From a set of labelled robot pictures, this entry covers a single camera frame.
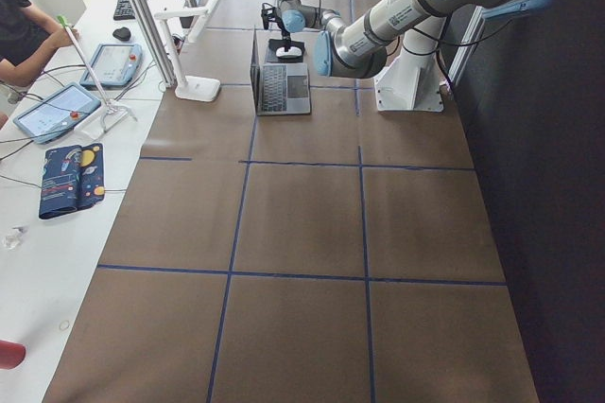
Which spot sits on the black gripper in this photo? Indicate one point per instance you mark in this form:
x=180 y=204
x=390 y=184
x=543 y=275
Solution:
x=285 y=35

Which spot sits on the black mouse pad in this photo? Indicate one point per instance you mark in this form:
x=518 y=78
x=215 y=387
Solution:
x=274 y=44

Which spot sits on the white computer mouse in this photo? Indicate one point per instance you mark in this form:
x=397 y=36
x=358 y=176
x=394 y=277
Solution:
x=288 y=53

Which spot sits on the grey laptop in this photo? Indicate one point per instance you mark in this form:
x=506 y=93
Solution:
x=278 y=88

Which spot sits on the white desk lamp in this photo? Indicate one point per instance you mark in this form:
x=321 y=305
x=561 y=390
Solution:
x=188 y=86

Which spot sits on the black mouse on desk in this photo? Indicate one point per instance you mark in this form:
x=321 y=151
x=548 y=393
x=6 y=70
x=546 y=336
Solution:
x=122 y=34

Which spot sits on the far teach pendant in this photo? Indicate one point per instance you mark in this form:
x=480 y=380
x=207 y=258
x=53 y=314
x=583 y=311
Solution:
x=116 y=64

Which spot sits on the teach pendant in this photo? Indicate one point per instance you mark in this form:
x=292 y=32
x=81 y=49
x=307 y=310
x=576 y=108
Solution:
x=57 y=114
x=116 y=64

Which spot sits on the white tripod stand with rod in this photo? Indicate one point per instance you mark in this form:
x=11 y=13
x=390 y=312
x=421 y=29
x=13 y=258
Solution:
x=114 y=112

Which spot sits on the near teach pendant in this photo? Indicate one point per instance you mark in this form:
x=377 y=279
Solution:
x=57 y=114

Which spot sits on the colourful blue pouch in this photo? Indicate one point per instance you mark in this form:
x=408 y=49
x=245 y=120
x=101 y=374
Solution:
x=73 y=180

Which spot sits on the seated person in black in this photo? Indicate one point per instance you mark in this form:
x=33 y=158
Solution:
x=29 y=40

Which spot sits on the crumpled clear plastic piece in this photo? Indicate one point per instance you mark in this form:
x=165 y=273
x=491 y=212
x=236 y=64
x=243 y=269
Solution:
x=14 y=237

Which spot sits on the red cylinder bottle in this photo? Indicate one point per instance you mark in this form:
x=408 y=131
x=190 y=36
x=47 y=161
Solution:
x=12 y=354

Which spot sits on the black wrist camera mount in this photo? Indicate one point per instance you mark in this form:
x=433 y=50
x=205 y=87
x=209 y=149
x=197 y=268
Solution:
x=269 y=15

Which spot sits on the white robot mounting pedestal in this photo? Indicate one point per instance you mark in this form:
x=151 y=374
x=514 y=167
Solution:
x=412 y=81

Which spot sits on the aluminium frame post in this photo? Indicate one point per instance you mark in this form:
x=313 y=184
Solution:
x=154 y=42

